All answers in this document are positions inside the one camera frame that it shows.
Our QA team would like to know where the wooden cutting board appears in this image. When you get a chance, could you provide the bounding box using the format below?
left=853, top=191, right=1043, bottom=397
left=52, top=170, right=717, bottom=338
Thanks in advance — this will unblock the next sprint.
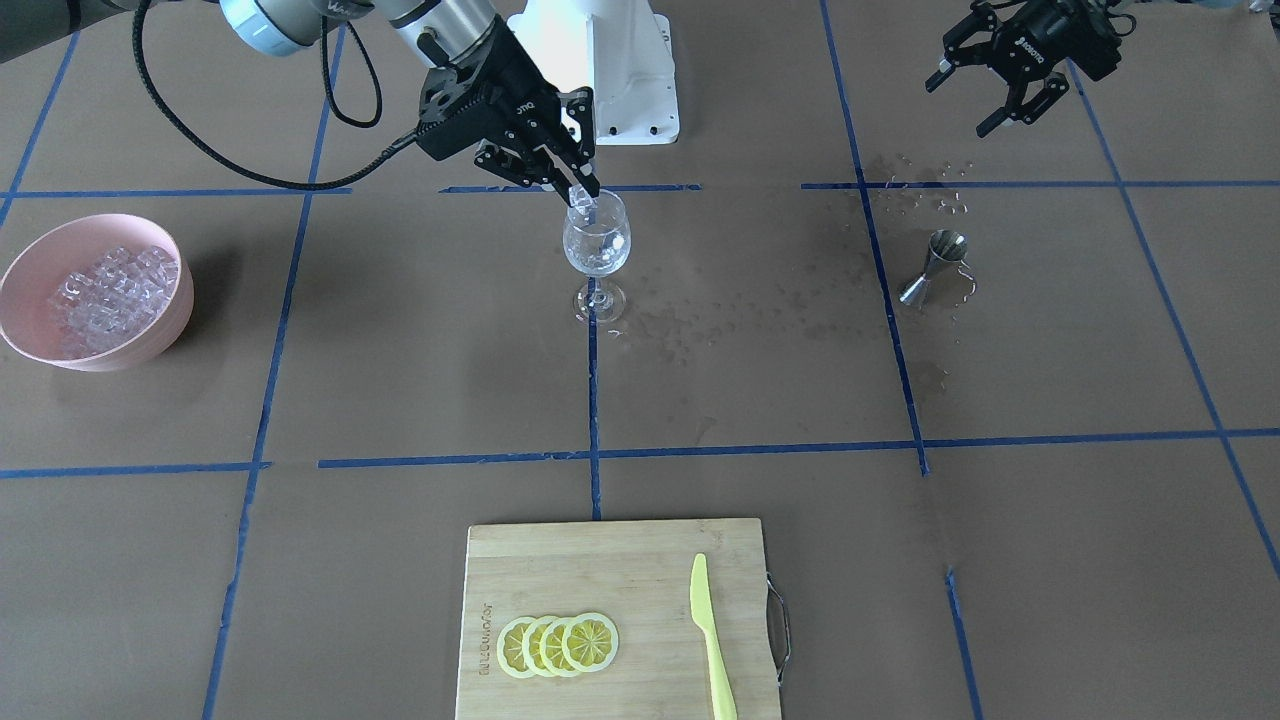
left=454, top=518, right=782, bottom=719

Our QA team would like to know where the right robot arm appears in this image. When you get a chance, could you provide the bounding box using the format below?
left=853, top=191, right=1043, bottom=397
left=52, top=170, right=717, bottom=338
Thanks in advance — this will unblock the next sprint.
left=125, top=1, right=602, bottom=205

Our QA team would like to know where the clear ice cubes pile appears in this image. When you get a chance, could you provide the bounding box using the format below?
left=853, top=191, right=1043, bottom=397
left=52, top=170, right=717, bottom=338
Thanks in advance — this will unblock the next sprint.
left=47, top=246, right=180, bottom=360

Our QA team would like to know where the clear wine glass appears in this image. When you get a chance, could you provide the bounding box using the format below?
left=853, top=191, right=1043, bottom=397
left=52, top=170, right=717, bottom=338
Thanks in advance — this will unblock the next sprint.
left=562, top=190, right=632, bottom=325

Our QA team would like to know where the steel jigger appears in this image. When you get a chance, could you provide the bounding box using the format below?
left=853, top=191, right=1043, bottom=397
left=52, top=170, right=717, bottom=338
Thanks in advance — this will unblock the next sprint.
left=899, top=229, right=970, bottom=307

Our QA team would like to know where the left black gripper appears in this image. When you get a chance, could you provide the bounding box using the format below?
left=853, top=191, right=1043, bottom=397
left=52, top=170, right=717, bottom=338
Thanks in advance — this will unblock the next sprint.
left=925, top=1, right=1123, bottom=138

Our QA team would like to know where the pink bowl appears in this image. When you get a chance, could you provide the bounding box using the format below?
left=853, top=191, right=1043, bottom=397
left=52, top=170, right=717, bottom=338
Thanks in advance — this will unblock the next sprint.
left=1, top=213, right=195, bottom=372

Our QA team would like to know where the yellow plastic knife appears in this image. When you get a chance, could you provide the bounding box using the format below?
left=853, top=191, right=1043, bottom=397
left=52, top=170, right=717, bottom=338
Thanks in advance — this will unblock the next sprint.
left=687, top=553, right=739, bottom=719

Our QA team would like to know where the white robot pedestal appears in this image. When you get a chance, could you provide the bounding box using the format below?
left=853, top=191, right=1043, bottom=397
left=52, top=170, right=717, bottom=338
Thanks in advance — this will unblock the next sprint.
left=507, top=1, right=681, bottom=146

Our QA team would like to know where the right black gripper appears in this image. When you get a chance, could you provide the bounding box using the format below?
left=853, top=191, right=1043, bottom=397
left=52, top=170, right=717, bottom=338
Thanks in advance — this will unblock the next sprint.
left=415, top=26, right=602, bottom=208

